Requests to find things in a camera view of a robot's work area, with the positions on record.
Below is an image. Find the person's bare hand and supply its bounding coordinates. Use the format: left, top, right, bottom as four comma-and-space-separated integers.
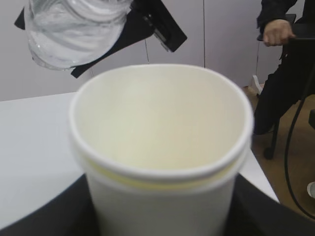
263, 19, 296, 46

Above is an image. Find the white paper cup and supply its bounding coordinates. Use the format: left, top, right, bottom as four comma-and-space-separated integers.
68, 64, 253, 236

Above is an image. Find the clear water bottle green label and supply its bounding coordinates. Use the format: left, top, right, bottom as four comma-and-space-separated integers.
24, 0, 131, 70

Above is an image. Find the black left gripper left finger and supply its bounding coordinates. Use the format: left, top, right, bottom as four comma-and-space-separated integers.
0, 175, 100, 236

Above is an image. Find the black chair frame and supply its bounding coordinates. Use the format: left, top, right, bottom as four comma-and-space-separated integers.
256, 13, 315, 160

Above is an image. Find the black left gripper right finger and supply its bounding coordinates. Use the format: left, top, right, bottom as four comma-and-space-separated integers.
224, 175, 315, 236

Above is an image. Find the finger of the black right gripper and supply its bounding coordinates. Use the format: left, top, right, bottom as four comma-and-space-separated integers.
14, 8, 25, 30

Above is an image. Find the person in black clothes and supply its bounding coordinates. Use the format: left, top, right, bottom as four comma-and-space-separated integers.
253, 0, 315, 136

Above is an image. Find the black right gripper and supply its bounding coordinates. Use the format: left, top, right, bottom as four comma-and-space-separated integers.
71, 0, 187, 78

